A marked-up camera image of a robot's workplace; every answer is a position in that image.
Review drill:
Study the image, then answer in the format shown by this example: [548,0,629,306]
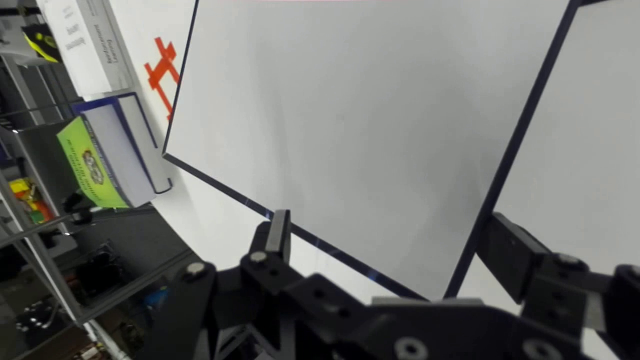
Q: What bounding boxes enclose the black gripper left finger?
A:
[137,208,367,360]

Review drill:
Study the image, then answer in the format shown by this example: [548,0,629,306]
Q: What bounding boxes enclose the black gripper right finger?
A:
[474,210,640,360]

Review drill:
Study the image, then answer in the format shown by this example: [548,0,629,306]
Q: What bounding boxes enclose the dark blue hardcover book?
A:
[160,0,640,304]

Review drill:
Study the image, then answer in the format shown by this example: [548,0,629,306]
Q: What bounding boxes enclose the blue covered book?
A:
[69,89,178,197]

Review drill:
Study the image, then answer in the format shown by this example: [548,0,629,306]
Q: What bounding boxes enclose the green book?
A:
[54,105,160,212]

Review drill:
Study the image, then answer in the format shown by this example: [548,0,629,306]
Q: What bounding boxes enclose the white flat book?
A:
[36,0,144,103]

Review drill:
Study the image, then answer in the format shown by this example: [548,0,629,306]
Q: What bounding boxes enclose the white round table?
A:
[105,0,640,360]

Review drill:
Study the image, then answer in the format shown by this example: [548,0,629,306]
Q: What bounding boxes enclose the colourful toy blocks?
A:
[4,174,55,225]

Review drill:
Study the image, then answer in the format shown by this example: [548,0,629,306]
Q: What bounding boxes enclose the small yellow black object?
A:
[22,24,62,65]

